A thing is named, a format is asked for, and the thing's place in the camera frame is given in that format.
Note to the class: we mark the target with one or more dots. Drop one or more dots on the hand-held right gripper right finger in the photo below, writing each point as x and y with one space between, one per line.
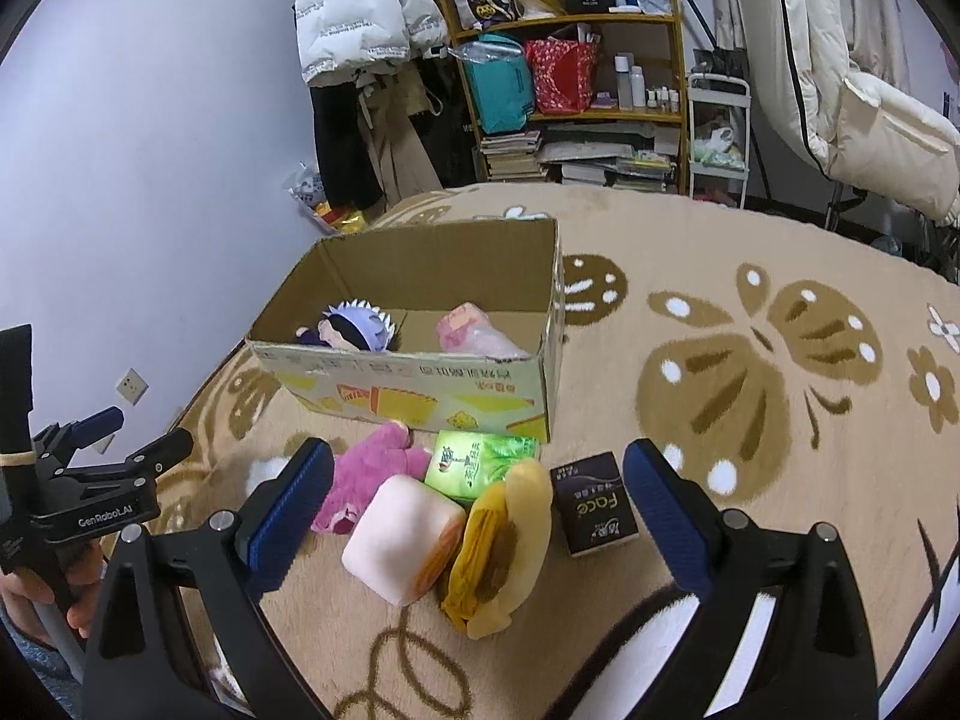
667 517

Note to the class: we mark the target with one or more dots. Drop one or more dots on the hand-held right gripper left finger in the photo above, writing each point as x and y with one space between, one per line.
292 517

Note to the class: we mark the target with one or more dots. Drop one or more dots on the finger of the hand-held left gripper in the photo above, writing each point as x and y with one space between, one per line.
161 450
94 424

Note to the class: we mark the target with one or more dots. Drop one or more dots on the black tissue pack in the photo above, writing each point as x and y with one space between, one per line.
592 510

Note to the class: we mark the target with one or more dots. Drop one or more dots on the magenta plush toy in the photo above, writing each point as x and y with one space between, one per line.
367 472

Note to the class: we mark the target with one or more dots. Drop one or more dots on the pink square plush cushion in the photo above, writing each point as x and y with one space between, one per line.
397 532

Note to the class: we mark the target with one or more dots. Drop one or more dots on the yellow plush toy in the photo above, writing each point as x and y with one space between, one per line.
517 532

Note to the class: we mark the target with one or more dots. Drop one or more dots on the printed cardboard box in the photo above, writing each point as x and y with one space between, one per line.
420 390

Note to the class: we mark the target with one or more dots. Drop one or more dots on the green tissue pack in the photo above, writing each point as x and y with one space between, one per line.
472 461

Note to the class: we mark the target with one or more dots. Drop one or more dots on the person's left hand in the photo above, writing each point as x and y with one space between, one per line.
22 604

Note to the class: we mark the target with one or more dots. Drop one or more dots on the purple-haired plush doll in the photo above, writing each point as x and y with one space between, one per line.
352 326

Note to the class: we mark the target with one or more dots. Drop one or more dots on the light pink plush toy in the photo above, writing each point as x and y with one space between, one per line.
472 330

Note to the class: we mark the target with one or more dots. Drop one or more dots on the beige butterfly-print blanket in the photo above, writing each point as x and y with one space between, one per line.
637 255

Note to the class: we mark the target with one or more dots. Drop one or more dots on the yellow and red snack packet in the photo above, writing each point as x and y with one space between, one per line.
345 219

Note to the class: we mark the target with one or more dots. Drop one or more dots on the printed plastic bag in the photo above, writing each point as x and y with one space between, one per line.
307 187

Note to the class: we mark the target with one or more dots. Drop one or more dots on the black hanging coat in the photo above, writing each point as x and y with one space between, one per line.
337 142

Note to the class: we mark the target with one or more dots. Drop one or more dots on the pile of magazines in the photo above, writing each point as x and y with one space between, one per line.
607 157

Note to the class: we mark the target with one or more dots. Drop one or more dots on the beige hanging coat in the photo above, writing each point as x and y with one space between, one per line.
397 157

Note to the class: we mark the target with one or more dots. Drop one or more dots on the white utility cart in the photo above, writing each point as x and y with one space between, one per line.
720 142

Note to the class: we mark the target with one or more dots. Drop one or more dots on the stack of books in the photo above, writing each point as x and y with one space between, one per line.
514 157

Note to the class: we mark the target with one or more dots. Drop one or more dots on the wooden shelf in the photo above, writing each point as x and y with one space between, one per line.
600 114

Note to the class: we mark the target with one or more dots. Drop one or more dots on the row of small bottles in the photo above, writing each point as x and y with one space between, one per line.
664 97

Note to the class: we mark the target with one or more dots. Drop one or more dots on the white bottle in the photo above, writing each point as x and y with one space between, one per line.
624 82
639 88

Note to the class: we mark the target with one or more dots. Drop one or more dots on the red patterned bag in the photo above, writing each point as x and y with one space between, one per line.
559 79

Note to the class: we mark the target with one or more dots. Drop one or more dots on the teal bag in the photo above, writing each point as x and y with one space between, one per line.
499 90

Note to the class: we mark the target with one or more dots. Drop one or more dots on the white padded chair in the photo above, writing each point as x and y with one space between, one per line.
862 90

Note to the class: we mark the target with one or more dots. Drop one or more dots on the white puffer jacket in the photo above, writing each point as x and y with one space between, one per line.
352 7

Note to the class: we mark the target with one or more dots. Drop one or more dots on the clear plastic bottle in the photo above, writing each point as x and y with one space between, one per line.
487 51

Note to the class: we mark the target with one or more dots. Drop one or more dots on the white wall outlet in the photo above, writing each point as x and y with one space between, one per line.
132 386

